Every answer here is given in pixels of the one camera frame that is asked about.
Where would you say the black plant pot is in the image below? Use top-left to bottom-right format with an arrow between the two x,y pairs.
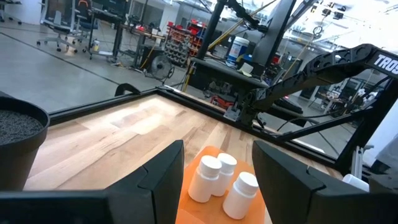
0,95 -> 50,191

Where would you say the silver aluminium bracket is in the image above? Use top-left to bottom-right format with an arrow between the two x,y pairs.
350,144 -> 374,180

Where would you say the thick black post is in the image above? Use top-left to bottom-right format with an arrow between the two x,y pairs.
196,0 -> 229,62

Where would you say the paper note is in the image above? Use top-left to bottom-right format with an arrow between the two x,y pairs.
238,62 -> 254,77

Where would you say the black office desk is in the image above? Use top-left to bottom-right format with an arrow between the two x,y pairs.
88,8 -> 166,69

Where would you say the black cart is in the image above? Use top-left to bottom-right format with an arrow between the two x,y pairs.
188,57 -> 270,94

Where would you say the black and red chair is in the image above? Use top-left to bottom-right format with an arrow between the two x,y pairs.
73,0 -> 99,38

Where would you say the black floor fan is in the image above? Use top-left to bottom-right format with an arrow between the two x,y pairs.
146,54 -> 175,82

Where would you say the white pill bottle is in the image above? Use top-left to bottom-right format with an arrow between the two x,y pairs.
187,154 -> 223,203
213,152 -> 238,197
222,171 -> 259,220
341,173 -> 370,192

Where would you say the black frame handle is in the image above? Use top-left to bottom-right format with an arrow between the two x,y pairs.
114,83 -> 142,97

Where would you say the yellow extension cord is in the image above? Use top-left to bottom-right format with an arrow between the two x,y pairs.
180,63 -> 195,93

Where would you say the grey office chair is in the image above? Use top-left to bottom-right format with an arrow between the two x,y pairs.
35,11 -> 78,54

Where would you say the red cable bundle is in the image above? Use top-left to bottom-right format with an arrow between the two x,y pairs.
210,95 -> 234,110

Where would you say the black aluminium rig frame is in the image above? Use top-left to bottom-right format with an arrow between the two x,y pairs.
48,0 -> 398,187

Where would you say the red parts bin rack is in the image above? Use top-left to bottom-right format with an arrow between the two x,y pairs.
164,21 -> 208,68

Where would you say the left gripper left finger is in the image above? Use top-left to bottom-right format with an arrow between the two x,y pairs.
105,139 -> 185,224

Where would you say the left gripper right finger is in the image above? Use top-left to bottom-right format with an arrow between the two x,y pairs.
252,140 -> 374,224

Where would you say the orange translucent plastic basket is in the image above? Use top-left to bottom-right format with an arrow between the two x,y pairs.
175,145 -> 267,224

